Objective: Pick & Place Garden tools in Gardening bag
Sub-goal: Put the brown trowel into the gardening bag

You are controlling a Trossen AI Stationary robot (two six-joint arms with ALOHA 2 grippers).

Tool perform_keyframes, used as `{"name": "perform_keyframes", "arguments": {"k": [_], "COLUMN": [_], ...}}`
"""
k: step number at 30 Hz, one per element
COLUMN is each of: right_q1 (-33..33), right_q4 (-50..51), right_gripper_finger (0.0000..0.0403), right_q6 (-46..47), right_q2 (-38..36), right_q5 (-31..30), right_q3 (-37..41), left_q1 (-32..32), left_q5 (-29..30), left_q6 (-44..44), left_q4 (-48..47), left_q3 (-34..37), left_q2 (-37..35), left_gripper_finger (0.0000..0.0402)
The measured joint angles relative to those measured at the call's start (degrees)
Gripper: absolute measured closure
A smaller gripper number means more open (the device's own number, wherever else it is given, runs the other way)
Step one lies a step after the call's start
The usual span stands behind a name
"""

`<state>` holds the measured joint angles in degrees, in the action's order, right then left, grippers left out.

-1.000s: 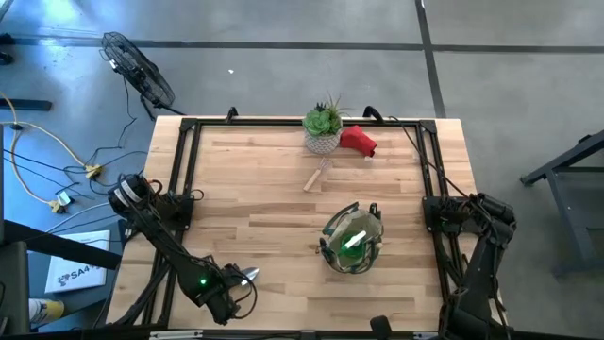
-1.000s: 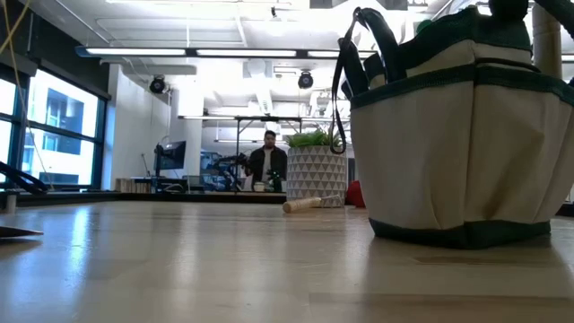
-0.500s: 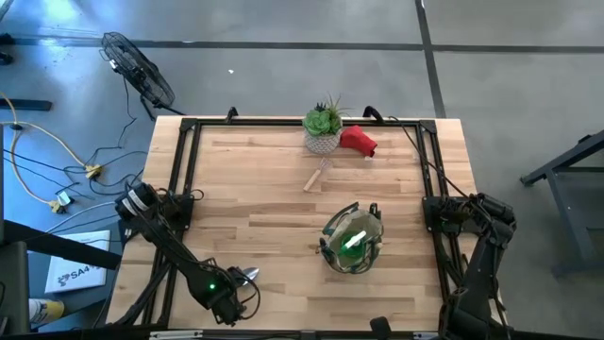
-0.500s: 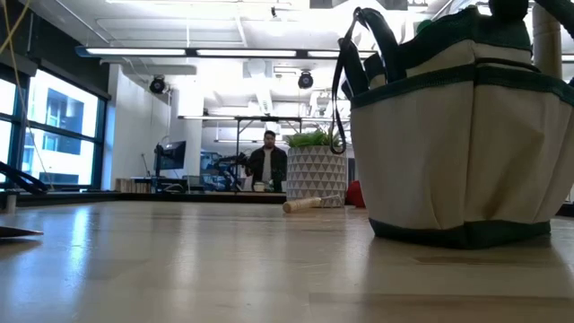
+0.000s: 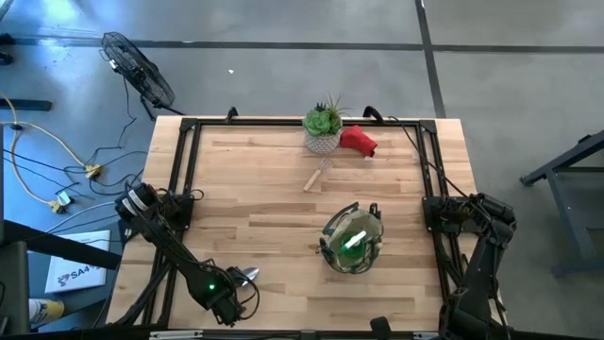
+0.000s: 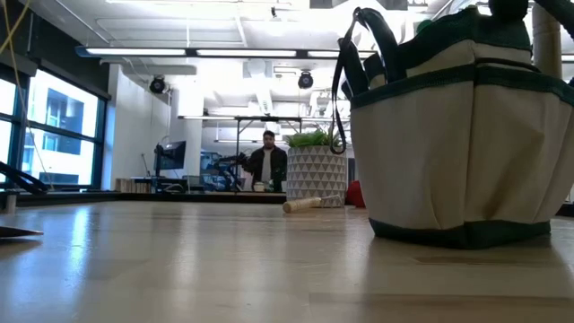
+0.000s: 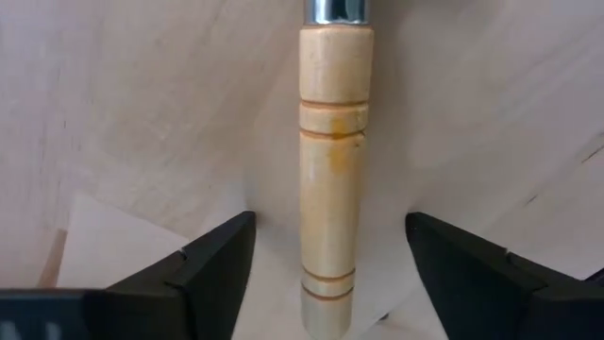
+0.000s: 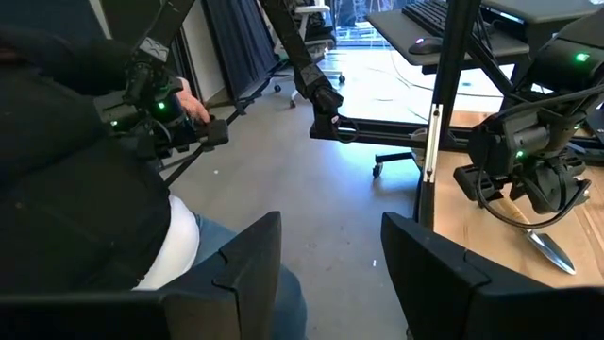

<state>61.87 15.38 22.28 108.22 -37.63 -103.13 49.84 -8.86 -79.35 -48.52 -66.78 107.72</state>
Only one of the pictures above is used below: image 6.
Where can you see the beige green canvas gardening bag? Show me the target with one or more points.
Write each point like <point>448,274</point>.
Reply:
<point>448,157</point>

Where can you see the red garden glove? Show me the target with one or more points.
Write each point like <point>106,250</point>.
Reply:
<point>355,195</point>

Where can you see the black round ceiling spotlight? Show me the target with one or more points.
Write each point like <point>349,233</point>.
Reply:
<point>158,84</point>
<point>306,80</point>

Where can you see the potted succulent patterned pot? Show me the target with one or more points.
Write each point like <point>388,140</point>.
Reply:
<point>316,175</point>

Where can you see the person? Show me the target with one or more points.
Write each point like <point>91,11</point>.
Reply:
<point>267,163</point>

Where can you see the small white container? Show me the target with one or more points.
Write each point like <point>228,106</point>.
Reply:
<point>259,187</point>

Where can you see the black computer monitor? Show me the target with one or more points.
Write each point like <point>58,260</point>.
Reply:
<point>172,154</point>

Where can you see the linear ceiling light fixture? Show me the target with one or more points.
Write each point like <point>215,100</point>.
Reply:
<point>134,51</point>

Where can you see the wooden slatted crate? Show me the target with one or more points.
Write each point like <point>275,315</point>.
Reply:
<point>134,185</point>

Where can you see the large glass window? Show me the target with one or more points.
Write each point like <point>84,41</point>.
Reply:
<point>63,107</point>

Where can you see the black metal frame stand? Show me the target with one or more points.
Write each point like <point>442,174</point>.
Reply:
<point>238,152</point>

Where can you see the black aluminium table frame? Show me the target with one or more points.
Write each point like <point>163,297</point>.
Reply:
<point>89,196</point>

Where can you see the small grey post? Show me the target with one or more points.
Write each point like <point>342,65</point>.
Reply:
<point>11,202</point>

